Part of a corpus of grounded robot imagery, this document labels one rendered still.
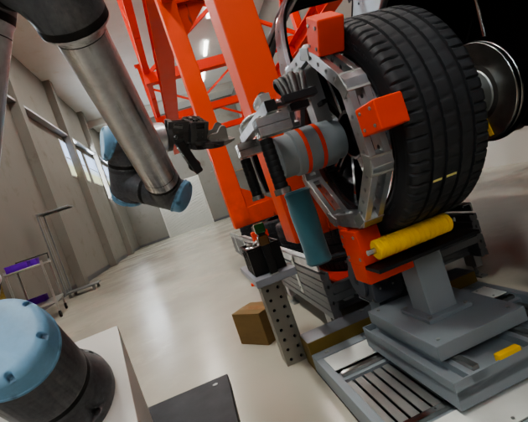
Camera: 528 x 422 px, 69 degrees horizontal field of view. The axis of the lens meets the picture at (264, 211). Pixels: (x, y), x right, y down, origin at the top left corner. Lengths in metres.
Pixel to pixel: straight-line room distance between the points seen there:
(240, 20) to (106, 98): 1.03
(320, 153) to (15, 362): 0.86
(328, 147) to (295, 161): 0.11
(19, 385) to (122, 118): 0.48
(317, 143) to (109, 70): 0.61
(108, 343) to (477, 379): 0.90
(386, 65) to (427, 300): 0.72
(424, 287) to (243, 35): 1.17
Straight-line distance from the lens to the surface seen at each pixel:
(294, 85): 1.01
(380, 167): 0.98
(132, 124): 0.83
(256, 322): 2.10
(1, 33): 0.78
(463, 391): 1.16
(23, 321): 0.72
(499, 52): 1.40
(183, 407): 1.16
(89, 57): 0.74
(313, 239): 1.27
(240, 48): 1.68
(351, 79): 0.99
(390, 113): 0.90
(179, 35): 3.81
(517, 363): 1.25
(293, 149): 1.12
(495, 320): 1.28
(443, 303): 1.36
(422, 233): 1.17
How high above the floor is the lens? 0.77
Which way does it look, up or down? 3 degrees down
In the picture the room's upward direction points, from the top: 19 degrees counter-clockwise
